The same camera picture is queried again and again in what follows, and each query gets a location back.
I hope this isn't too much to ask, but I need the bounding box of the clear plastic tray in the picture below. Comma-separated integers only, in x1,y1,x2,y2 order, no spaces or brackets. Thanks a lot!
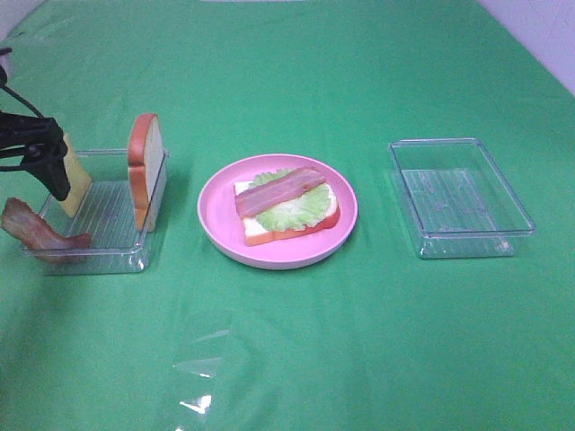
21,149,169,276
388,137,535,259

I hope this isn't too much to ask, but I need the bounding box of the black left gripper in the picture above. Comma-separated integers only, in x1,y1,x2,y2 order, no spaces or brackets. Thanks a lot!
1,112,71,201

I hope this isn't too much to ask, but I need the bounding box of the green tablecloth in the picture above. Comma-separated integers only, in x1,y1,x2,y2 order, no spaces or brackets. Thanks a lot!
1,1,574,430

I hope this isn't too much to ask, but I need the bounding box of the bacon strip from tray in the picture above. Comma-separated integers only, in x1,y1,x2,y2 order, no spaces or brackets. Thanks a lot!
235,167,326,217

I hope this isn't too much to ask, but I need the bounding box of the clear left plastic tray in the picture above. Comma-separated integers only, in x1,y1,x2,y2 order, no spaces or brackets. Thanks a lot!
21,149,169,276

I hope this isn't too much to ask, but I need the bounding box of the white bread slice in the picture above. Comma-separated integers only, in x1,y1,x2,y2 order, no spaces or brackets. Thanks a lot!
242,183,340,246

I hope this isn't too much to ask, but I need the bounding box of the pink round plate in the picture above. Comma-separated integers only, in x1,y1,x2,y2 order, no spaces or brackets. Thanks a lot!
198,154,358,270

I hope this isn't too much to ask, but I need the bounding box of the yellow cheese slice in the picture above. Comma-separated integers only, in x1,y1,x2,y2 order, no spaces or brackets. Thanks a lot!
59,133,93,218

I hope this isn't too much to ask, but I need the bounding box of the clear plastic wrap sheet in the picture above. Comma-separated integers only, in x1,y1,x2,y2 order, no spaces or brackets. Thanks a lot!
171,329,230,419

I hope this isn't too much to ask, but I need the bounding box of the bacon strip on left tray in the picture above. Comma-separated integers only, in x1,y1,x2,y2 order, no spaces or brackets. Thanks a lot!
1,198,92,250

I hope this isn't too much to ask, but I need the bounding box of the clear right plastic tray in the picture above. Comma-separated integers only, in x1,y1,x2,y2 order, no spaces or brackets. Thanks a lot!
388,137,535,259

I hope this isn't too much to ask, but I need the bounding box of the upright bread slice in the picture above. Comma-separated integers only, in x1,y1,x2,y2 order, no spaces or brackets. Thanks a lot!
128,113,164,231

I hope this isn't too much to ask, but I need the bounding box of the green lettuce leaf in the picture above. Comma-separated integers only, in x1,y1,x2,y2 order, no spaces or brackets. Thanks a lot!
235,167,338,235

